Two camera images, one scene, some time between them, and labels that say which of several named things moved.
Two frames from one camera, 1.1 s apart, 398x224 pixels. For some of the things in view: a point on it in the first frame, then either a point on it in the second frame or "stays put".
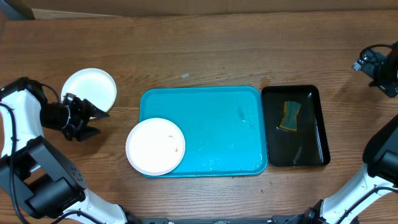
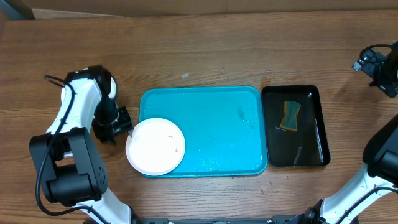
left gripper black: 89,111 → 108,134
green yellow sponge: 289,119 stays put
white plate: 155,146 stays put
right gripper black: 372,66 stays put
